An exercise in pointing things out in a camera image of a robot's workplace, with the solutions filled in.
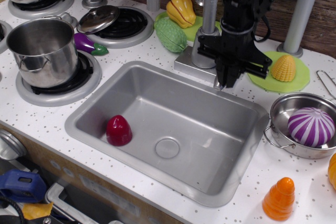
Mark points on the purple striped toy onion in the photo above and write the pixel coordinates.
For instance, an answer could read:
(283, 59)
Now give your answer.
(311, 127)

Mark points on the green toy bumpy gourd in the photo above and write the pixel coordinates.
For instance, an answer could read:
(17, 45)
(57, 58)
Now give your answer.
(170, 35)

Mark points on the yellow toy bell pepper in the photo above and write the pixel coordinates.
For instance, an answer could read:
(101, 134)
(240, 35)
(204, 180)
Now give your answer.
(181, 12)

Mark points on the front left stove burner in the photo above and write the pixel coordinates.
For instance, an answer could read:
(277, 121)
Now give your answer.
(83, 83)

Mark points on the red toy pepper half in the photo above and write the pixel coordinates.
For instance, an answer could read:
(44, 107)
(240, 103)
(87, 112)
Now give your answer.
(118, 131)

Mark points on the stove burner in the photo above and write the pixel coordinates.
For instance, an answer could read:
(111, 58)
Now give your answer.
(132, 27)
(39, 9)
(83, 83)

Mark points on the grey toy sink basin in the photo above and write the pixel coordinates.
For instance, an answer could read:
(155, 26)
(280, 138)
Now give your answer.
(188, 136)

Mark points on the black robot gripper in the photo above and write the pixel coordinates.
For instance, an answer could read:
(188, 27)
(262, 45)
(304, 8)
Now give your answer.
(235, 53)

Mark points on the orange toy at edge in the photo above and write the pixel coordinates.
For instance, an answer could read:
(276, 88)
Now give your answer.
(332, 171)

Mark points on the middle stove burner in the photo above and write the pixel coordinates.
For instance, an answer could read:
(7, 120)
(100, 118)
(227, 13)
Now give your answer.
(132, 27)

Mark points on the blue clamp tool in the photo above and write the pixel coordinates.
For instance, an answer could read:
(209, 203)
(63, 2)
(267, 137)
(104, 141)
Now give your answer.
(21, 186)

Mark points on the steel pot lid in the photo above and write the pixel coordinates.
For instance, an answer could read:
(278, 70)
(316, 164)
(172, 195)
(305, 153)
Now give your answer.
(98, 19)

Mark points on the back left stove burner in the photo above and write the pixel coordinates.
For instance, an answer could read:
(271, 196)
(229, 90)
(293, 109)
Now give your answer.
(39, 9)

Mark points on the steel pan with handles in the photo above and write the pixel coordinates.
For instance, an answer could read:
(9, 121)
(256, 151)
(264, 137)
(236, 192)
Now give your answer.
(277, 133)

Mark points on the grey vertical post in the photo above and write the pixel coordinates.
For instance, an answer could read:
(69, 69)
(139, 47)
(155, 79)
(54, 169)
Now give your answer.
(297, 28)

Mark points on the silver faucet lever handle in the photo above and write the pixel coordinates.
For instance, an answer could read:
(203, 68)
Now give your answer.
(217, 85)

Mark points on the green plate with corn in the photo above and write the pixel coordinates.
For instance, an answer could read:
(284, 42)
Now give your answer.
(300, 80)

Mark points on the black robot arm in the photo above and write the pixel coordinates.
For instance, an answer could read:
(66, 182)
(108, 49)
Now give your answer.
(244, 13)

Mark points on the yellow cloth scrap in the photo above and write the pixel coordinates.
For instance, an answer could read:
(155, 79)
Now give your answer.
(33, 211)

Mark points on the large steel pot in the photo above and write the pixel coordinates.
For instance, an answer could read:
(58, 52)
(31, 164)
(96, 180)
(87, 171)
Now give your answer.
(45, 51)

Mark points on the wire whisk handle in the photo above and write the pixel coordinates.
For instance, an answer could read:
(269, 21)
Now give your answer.
(327, 82)

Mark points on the silver oven knob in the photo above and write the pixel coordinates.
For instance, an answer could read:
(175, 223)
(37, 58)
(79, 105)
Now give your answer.
(11, 147)

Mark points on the orange toy carrot piece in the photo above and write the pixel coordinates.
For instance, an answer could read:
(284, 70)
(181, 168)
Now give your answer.
(278, 202)

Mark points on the purple toy eggplant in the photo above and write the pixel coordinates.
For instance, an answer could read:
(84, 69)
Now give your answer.
(83, 43)

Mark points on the grey stove knob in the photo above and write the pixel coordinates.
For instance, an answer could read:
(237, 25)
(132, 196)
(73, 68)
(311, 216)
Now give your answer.
(90, 4)

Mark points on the yellow toy corn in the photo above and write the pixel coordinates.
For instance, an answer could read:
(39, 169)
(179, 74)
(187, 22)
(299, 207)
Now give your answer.
(284, 69)

